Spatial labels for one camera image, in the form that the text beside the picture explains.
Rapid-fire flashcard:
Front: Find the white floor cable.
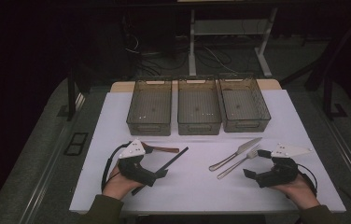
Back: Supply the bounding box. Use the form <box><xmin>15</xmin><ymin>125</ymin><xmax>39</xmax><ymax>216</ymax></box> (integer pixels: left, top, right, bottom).
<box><xmin>204</xmin><ymin>46</ymin><xmax>239</xmax><ymax>75</ymax></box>

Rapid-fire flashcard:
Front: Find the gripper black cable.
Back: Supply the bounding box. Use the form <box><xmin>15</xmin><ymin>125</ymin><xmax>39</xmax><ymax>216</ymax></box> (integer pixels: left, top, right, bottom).
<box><xmin>100</xmin><ymin>141</ymin><xmax>133</xmax><ymax>192</ymax></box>
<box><xmin>296</xmin><ymin>162</ymin><xmax>318</xmax><ymax>198</ymax></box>

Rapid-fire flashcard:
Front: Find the black metal stand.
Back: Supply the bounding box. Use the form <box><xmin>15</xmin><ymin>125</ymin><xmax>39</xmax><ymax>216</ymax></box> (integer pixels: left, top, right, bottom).
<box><xmin>66</xmin><ymin>66</ymin><xmax>87</xmax><ymax>122</ymax></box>
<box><xmin>322</xmin><ymin>74</ymin><xmax>349</xmax><ymax>121</ymax></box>

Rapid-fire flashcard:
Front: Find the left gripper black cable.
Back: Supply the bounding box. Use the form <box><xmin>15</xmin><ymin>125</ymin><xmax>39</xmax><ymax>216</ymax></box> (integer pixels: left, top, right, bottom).
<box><xmin>100</xmin><ymin>141</ymin><xmax>133</xmax><ymax>192</ymax></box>

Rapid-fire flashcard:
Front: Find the translucent grey plastic bin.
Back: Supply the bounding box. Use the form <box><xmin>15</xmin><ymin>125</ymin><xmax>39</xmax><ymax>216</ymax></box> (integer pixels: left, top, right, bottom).
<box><xmin>125</xmin><ymin>77</ymin><xmax>174</xmax><ymax>137</ymax></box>
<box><xmin>176</xmin><ymin>77</ymin><xmax>222</xmax><ymax>136</ymax></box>
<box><xmin>218</xmin><ymin>74</ymin><xmax>273</xmax><ymax>134</ymax></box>

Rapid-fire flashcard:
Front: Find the black chopstick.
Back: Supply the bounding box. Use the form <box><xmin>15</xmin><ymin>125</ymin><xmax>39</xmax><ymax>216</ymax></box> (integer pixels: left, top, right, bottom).
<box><xmin>131</xmin><ymin>146</ymin><xmax>190</xmax><ymax>197</ymax></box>

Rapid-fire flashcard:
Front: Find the steel table knife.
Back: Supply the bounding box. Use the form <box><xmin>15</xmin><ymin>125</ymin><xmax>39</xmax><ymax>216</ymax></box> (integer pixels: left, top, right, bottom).
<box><xmin>208</xmin><ymin>136</ymin><xmax>263</xmax><ymax>173</ymax></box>

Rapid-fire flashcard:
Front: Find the white metal desk frame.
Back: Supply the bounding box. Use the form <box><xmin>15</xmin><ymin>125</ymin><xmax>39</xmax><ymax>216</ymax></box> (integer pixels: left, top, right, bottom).
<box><xmin>188</xmin><ymin>7</ymin><xmax>279</xmax><ymax>78</ymax></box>

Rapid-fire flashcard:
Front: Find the person's right hand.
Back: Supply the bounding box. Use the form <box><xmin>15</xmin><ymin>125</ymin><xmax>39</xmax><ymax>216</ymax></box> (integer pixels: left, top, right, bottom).
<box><xmin>269</xmin><ymin>174</ymin><xmax>321</xmax><ymax>210</ymax></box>

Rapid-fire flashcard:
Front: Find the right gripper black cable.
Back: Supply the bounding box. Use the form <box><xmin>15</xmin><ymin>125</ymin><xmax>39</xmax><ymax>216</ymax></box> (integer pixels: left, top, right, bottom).
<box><xmin>296</xmin><ymin>162</ymin><xmax>318</xmax><ymax>198</ymax></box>

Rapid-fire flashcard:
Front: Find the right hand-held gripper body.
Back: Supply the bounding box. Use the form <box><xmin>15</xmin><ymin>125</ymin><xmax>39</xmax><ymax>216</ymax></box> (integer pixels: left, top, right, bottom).
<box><xmin>255</xmin><ymin>142</ymin><xmax>314</xmax><ymax>189</ymax></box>

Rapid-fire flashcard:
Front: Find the brown wooden spoon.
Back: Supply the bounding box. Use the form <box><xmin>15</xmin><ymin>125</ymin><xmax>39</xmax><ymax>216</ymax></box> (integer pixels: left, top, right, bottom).
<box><xmin>140</xmin><ymin>142</ymin><xmax>181</xmax><ymax>154</ymax></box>

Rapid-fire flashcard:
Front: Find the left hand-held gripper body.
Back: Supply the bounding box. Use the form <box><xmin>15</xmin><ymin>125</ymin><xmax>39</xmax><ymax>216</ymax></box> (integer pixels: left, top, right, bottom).
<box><xmin>117</xmin><ymin>138</ymin><xmax>158</xmax><ymax>188</ymax></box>

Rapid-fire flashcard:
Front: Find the person's left hand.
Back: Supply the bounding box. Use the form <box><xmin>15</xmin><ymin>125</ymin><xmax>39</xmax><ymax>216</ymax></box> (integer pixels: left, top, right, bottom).
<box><xmin>102</xmin><ymin>161</ymin><xmax>146</xmax><ymax>201</ymax></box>

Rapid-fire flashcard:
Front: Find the black floor cable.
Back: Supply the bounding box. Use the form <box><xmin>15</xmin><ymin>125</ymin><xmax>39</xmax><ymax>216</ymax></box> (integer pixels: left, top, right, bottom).
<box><xmin>133</xmin><ymin>53</ymin><xmax>190</xmax><ymax>77</ymax></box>

